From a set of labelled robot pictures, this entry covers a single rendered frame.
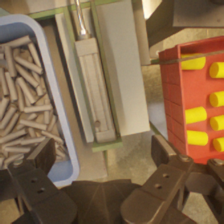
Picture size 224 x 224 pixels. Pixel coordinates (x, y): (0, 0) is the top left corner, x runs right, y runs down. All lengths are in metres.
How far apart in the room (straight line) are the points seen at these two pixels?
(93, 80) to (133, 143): 1.28
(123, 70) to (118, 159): 1.31
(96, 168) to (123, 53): 0.35
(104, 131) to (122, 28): 0.24
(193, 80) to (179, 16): 0.41
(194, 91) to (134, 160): 0.99
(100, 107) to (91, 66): 0.09
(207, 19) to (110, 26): 0.28
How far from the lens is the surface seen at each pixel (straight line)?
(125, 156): 1.63
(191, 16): 0.56
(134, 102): 0.42
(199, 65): 0.82
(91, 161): 0.53
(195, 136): 0.89
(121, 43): 0.41
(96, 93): 0.34
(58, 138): 0.46
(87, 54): 0.34
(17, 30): 0.44
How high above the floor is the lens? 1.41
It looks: 76 degrees down
